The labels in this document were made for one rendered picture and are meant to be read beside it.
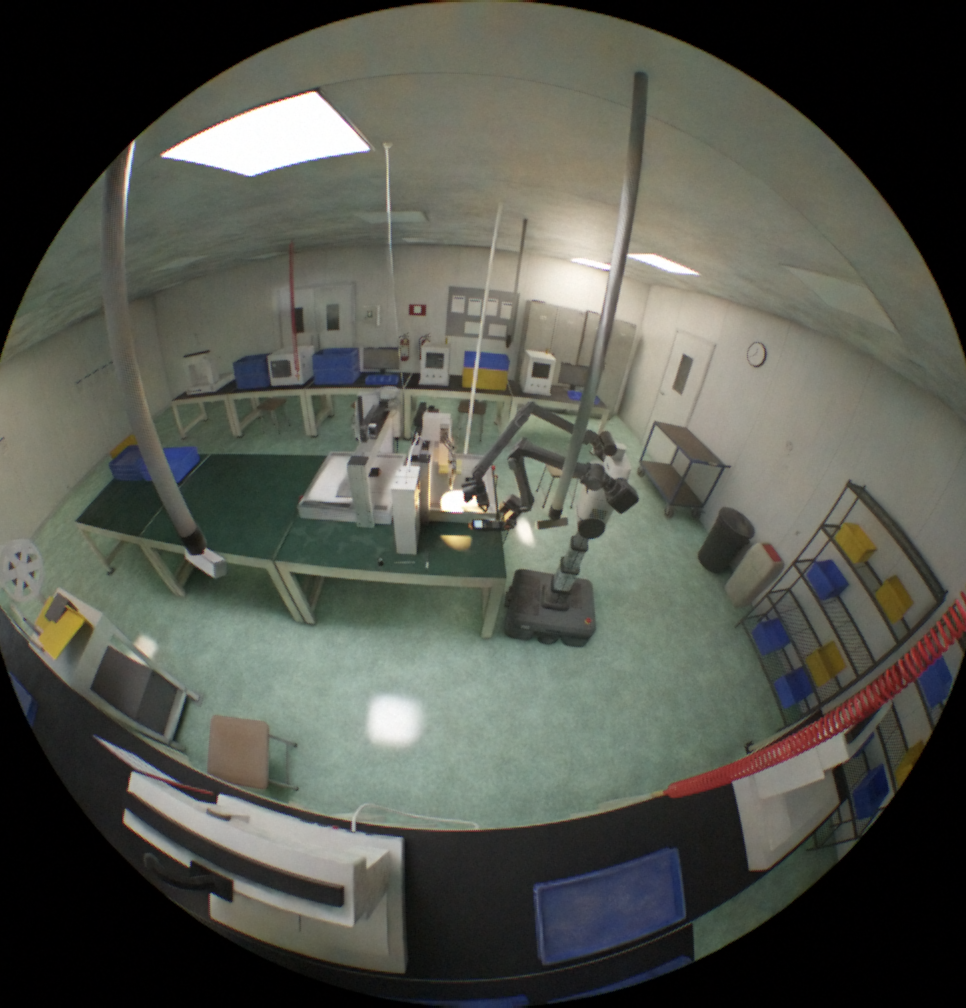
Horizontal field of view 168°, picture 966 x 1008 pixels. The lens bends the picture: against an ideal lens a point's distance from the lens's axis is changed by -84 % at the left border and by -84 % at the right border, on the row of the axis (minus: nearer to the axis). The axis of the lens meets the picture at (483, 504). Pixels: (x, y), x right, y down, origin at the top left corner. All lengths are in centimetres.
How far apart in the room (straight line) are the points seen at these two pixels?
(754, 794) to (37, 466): 879
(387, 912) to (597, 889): 77
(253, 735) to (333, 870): 127
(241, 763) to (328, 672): 96
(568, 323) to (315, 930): 653
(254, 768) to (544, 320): 607
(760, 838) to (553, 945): 98
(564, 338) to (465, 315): 172
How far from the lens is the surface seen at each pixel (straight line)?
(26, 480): 743
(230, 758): 204
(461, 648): 245
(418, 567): 189
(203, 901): 192
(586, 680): 255
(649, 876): 173
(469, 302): 594
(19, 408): 741
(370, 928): 144
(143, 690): 252
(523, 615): 235
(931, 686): 296
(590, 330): 591
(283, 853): 88
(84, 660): 214
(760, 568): 357
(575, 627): 241
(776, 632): 386
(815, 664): 323
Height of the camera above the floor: 220
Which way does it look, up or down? 39 degrees down
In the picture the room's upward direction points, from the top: 8 degrees clockwise
